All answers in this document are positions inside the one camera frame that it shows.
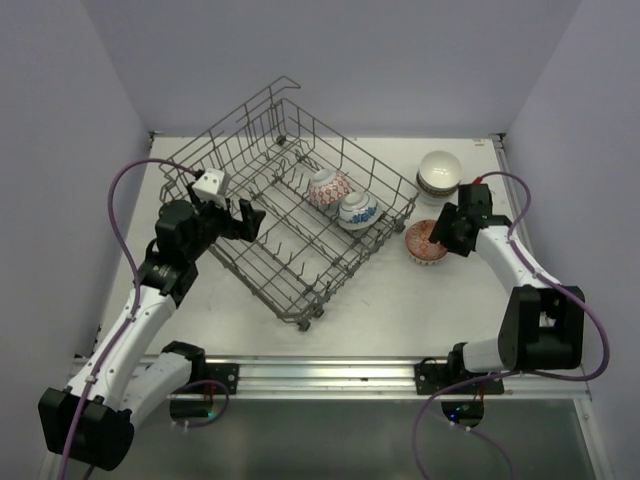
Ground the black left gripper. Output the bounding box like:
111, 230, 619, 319
184, 182, 264, 261

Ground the blue zigzag bowl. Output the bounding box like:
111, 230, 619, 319
405, 219, 448, 258

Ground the plain white bowl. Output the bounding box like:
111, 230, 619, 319
420, 196, 451, 208

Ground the red dotted pattern bowl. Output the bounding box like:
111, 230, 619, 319
416, 172, 459, 198

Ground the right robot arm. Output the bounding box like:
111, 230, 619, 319
423, 183, 584, 393

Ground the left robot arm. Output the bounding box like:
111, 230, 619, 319
38, 192, 266, 471

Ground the blue floral white bowl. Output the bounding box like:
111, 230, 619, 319
338, 191, 382, 231

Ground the red lattice bowl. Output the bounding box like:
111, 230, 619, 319
308, 168, 352, 207

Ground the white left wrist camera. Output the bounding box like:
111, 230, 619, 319
192, 168, 229, 208

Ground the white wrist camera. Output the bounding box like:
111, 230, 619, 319
192, 168, 229, 208
471, 175, 488, 185

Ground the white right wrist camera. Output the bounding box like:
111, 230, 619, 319
471, 175, 488, 185

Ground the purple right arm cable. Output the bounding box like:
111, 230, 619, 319
412, 170, 612, 480

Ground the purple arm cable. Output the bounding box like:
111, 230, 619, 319
54, 158, 201, 480
412, 170, 612, 480

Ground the grey wire dish rack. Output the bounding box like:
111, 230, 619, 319
168, 76, 418, 332

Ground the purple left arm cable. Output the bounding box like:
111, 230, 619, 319
54, 158, 201, 480

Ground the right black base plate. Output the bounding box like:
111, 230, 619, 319
413, 357, 505, 396

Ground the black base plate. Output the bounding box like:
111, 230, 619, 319
191, 363, 240, 396
413, 357, 505, 396

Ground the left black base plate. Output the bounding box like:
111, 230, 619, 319
191, 363, 240, 396

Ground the aluminium mounting rail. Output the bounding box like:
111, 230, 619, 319
207, 356, 590, 400

